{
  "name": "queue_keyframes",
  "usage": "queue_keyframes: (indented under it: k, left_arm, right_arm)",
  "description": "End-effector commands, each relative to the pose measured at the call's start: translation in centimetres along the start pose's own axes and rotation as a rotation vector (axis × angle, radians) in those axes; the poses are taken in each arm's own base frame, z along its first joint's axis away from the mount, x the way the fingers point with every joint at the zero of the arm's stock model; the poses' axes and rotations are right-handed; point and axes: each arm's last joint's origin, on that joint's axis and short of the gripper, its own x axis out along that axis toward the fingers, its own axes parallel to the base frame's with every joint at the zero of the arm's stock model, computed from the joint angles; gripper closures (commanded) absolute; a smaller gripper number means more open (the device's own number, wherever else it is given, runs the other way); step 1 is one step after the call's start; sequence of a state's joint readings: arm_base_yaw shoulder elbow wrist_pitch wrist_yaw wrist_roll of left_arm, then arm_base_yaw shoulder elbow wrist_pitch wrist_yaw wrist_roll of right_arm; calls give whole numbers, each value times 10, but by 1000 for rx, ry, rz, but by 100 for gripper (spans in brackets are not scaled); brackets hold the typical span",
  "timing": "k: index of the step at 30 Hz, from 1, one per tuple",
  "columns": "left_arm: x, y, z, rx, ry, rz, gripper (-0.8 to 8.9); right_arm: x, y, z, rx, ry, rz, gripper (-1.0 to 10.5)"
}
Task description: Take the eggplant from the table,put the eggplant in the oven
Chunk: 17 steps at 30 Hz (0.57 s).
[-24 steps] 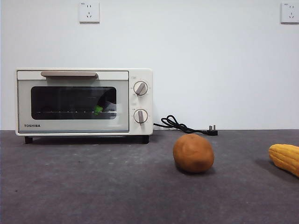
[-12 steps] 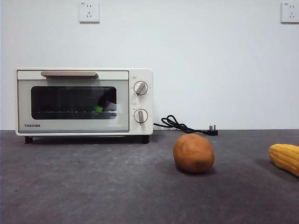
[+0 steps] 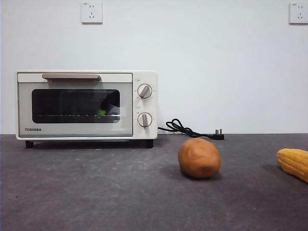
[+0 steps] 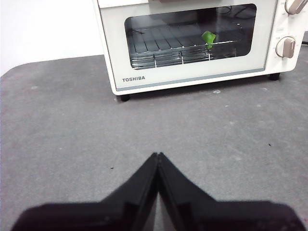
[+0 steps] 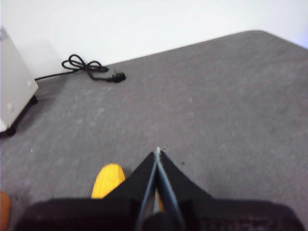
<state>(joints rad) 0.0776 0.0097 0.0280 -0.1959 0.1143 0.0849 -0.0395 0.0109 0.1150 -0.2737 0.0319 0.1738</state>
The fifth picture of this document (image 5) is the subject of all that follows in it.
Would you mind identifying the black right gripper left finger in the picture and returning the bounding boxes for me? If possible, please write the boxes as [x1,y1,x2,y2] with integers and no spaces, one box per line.
[13,151,158,231]

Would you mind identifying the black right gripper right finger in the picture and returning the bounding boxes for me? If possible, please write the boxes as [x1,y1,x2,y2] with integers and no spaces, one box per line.
[157,151,303,231]

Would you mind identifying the brown potato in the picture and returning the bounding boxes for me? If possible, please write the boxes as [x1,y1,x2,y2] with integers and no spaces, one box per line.
[0,191,12,230]

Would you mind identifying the yellow corn cob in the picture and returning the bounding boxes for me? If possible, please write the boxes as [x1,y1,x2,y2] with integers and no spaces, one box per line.
[91,163,165,214]

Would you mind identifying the black power cord with plug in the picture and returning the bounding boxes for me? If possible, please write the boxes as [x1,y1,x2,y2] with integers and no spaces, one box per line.
[35,54,127,84]

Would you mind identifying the white Toshiba toaster oven body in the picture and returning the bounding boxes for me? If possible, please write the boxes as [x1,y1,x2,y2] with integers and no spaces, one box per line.
[0,26,39,137]

